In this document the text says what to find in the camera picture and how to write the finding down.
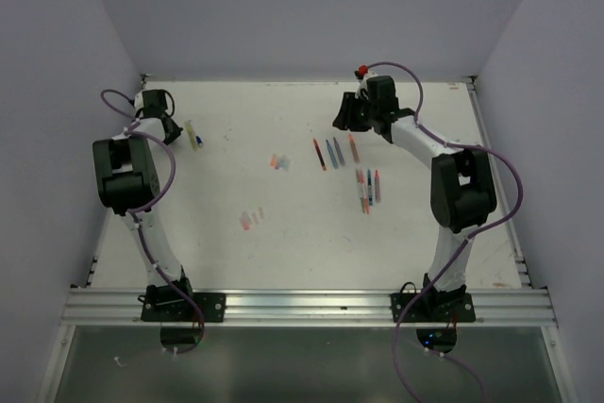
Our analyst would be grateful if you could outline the light blue pen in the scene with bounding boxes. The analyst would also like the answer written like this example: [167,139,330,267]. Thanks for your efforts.
[326,140,339,169]

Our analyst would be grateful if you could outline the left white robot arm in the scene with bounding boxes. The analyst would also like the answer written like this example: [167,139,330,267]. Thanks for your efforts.
[92,89,196,321]

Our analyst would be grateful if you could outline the red black gel pen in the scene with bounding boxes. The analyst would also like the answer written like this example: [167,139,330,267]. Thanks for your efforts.
[312,138,327,171]

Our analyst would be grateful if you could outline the yellow highlighter pen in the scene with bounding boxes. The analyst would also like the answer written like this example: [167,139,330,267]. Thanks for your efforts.
[185,121,200,150]

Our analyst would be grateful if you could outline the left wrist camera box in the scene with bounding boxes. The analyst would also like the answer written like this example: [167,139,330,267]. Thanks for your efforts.
[133,93,143,109]

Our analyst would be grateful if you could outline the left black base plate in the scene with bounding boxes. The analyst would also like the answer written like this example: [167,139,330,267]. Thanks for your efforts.
[140,292,227,323]

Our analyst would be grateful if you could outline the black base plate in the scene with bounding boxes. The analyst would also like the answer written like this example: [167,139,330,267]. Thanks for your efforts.
[140,292,227,323]
[390,293,477,324]

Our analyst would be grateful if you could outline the purple red pen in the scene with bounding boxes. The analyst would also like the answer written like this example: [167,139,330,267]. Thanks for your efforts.
[333,137,345,166]

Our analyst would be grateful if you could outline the red highlighter pen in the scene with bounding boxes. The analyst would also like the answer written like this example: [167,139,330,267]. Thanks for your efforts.
[359,169,370,214]

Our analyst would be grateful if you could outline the orange pen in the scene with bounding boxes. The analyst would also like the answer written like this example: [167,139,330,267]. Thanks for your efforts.
[348,134,361,163]

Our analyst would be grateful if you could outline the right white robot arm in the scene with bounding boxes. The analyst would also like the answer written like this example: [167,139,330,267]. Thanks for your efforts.
[333,67,497,321]

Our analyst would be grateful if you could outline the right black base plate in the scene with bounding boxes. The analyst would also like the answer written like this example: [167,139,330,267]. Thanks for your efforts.
[390,293,477,324]

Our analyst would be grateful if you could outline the green thin pen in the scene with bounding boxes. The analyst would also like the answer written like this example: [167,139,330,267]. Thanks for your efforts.
[355,169,364,202]

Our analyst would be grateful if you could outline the aluminium mounting rail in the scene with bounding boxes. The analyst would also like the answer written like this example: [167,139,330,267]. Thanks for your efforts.
[60,289,556,327]

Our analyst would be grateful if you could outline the blue gel pen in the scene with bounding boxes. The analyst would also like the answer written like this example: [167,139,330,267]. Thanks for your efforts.
[366,169,374,207]

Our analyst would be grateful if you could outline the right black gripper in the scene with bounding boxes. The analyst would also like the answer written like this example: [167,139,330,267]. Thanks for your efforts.
[333,90,378,131]

